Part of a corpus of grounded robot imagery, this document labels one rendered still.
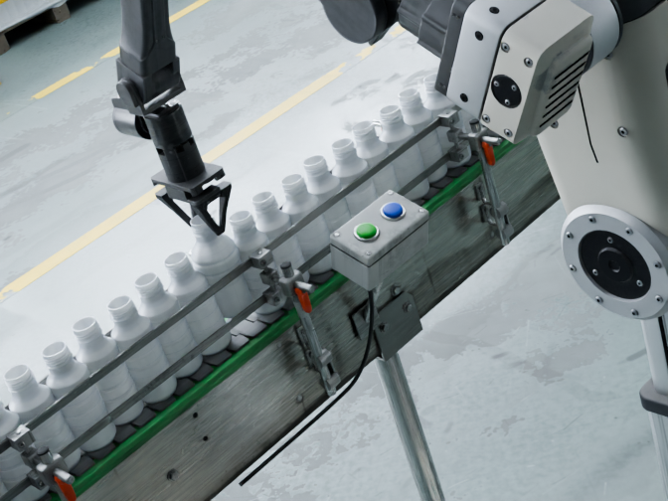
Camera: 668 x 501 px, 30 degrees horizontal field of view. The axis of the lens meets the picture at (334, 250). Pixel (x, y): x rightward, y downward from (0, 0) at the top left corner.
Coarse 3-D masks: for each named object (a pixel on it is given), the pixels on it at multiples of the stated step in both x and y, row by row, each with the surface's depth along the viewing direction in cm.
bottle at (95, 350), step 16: (80, 320) 176; (80, 336) 173; (96, 336) 174; (80, 352) 175; (96, 352) 174; (112, 352) 175; (96, 368) 175; (96, 384) 176; (112, 384) 176; (128, 384) 178; (112, 400) 177; (128, 416) 179
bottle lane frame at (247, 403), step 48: (528, 144) 226; (528, 192) 228; (432, 240) 213; (480, 240) 221; (336, 288) 199; (384, 288) 207; (432, 288) 215; (288, 336) 194; (336, 336) 201; (240, 384) 188; (288, 384) 195; (144, 432) 178; (192, 432) 184; (240, 432) 190; (288, 432) 197; (96, 480) 173; (144, 480) 179; (192, 480) 185
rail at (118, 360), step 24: (408, 144) 207; (432, 168) 212; (408, 192) 209; (312, 216) 195; (240, 264) 187; (312, 264) 197; (216, 288) 184; (240, 312) 189; (144, 336) 177; (216, 336) 186; (120, 360) 175; (48, 408) 168; (120, 408) 176; (96, 432) 174; (24, 480) 167
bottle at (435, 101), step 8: (424, 80) 214; (432, 80) 215; (432, 88) 212; (432, 96) 213; (440, 96) 213; (424, 104) 215; (432, 104) 213; (440, 104) 213; (448, 104) 213; (432, 112) 214; (440, 112) 213; (440, 128) 215; (448, 128) 215; (464, 128) 217; (440, 136) 216; (448, 144) 216; (464, 160) 218
